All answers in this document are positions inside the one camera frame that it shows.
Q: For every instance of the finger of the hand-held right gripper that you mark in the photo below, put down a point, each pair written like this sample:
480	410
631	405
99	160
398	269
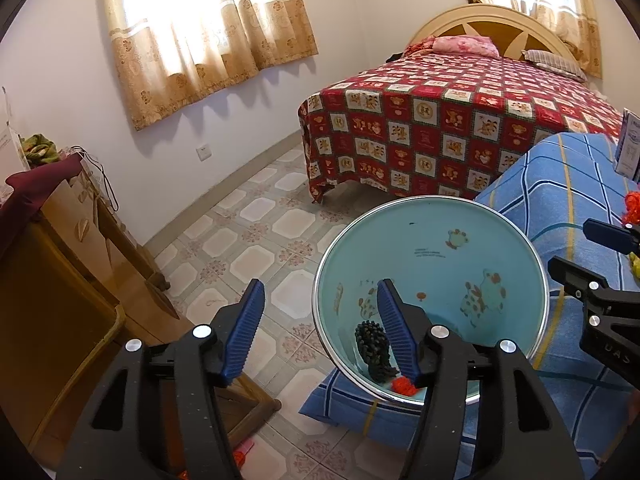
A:
575	272
607	235

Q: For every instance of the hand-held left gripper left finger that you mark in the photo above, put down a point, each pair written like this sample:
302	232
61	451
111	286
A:
245	332

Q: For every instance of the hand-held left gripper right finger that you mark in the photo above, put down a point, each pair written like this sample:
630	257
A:
395	332

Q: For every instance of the teal cartoon print basin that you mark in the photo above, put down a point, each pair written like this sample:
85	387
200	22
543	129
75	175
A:
425	240

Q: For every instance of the black spiky lump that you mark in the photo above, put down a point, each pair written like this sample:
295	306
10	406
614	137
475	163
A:
370	345

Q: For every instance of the red plastic bag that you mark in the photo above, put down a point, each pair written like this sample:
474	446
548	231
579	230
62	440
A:
633	208

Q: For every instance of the yellow green plastic bag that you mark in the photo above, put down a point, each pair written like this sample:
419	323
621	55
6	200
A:
636	264

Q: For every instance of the small red crumpled wrapper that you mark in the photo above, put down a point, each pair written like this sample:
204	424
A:
404	387

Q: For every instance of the low wooden stool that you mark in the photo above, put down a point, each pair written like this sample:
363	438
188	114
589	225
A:
255	407

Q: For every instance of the blue plaid tablecloth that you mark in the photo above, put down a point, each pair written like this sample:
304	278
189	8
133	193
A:
550	185

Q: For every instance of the white milk carton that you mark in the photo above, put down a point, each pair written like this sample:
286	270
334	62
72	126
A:
631	145

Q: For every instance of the small pink floor item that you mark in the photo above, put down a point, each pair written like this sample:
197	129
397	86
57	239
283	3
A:
245	452

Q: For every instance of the striped pillow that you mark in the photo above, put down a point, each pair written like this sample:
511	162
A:
555	62

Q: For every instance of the wooden cabinet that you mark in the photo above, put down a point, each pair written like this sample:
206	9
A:
75	270

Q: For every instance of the cream wooden headboard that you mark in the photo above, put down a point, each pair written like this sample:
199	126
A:
505	35

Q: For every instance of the narrow beige patterned curtain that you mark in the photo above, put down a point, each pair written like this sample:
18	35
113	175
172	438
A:
550	5

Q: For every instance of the pink pillow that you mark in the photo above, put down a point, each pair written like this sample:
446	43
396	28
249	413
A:
465	45

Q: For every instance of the maroon cloth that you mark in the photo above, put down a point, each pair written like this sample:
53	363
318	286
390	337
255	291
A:
40	180

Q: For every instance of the green cloth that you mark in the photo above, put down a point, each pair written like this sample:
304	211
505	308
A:
39	149

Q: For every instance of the white cardboard box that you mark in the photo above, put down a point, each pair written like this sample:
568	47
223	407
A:
10	150

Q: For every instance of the wide beige patterned curtain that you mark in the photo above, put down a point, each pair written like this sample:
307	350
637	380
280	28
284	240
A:
200	35

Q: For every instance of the white wall socket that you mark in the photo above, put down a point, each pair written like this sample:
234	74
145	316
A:
204	152

